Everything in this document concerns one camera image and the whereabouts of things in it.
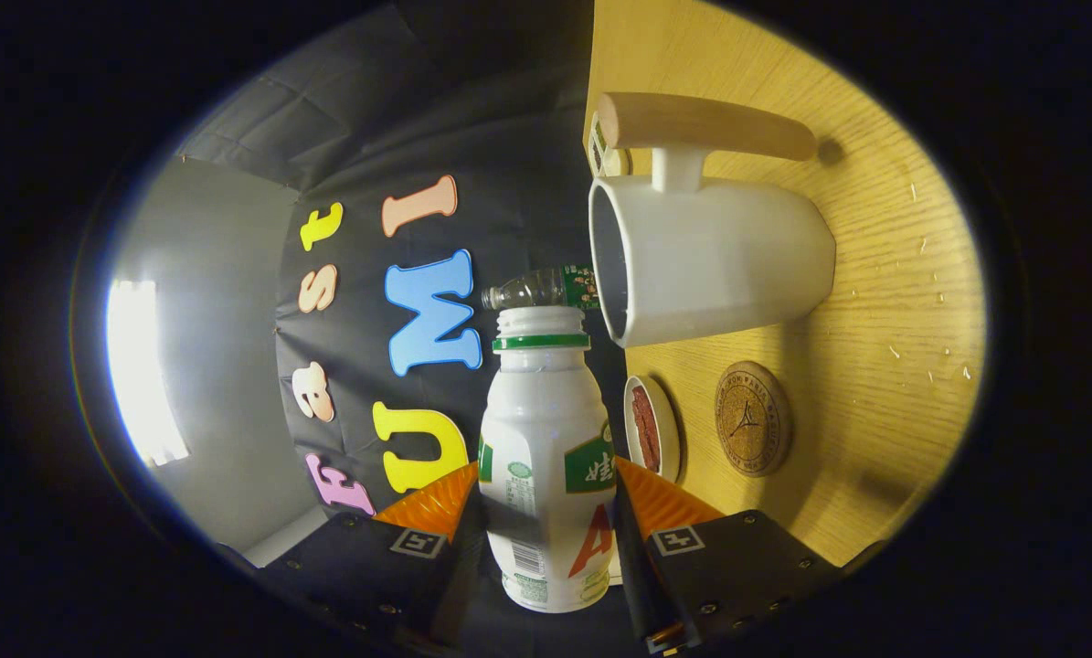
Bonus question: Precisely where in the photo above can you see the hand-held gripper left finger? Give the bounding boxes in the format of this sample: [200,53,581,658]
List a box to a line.
[258,462,484,654]

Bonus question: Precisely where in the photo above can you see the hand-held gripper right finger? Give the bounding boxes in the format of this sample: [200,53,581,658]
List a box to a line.
[614,455,843,654]

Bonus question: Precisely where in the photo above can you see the white juice bottle green label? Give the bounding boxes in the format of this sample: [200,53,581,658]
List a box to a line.
[478,306,620,613]

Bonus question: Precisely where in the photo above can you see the round cork coaster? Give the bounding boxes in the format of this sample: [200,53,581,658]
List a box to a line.
[715,360,793,477]

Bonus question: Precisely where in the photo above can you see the white cup with wooden handle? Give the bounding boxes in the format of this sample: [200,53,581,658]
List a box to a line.
[588,91,836,349]

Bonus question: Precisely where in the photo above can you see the clear plastic water bottle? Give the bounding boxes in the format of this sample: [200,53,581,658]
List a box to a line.
[482,265,599,312]

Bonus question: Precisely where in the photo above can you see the red grilled sausages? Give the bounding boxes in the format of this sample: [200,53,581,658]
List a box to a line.
[631,386,663,473]

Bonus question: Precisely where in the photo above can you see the white round plate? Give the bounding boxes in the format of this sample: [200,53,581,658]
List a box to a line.
[623,375,682,483]

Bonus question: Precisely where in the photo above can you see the wooden table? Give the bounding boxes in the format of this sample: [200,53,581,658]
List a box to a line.
[582,0,987,568]

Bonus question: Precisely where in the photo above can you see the black backdrop cloth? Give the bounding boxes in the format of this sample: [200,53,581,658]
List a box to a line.
[175,0,633,654]

